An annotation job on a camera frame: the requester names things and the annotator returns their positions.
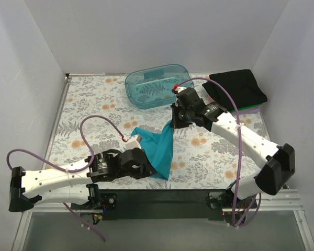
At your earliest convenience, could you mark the teal t-shirt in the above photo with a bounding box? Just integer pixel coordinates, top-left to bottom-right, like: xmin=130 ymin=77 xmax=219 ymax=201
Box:
xmin=131 ymin=120 xmax=174 ymax=180

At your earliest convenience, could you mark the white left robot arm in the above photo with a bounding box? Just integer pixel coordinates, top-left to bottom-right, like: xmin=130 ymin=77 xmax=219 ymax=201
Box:
xmin=8 ymin=148 xmax=157 ymax=212

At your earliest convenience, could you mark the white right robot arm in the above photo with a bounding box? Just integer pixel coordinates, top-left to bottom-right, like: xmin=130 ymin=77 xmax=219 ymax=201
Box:
xmin=171 ymin=87 xmax=295 ymax=208

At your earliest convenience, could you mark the pink folded t-shirt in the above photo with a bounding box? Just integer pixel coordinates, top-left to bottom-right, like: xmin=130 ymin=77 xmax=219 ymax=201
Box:
xmin=208 ymin=97 xmax=218 ymax=105

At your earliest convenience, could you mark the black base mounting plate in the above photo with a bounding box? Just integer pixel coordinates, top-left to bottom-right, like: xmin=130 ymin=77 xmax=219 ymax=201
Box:
xmin=70 ymin=188 xmax=257 ymax=222

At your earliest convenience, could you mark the teal transparent plastic basket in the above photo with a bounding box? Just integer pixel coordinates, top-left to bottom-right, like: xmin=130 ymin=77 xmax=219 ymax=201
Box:
xmin=125 ymin=64 xmax=194 ymax=109

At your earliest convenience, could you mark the floral patterned table mat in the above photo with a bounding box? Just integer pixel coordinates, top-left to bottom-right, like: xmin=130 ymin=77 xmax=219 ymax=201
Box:
xmin=40 ymin=73 xmax=283 ymax=190

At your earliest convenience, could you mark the black folded t-shirt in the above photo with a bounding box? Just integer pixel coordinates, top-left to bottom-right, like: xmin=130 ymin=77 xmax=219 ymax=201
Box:
xmin=203 ymin=69 xmax=267 ymax=111

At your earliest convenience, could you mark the lavender folded t-shirt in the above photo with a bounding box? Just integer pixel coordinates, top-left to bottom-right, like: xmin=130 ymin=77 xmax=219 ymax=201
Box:
xmin=238 ymin=107 xmax=260 ymax=115

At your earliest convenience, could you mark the green folded t-shirt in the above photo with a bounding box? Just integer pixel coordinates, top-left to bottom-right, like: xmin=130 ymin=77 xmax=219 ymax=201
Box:
xmin=238 ymin=104 xmax=262 ymax=111

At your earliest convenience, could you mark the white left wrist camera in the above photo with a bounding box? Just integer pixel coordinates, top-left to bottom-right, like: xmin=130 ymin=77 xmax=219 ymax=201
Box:
xmin=125 ymin=134 xmax=142 ymax=150

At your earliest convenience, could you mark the aluminium frame rail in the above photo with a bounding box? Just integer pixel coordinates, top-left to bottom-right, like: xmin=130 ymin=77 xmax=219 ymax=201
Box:
xmin=28 ymin=189 xmax=304 ymax=212

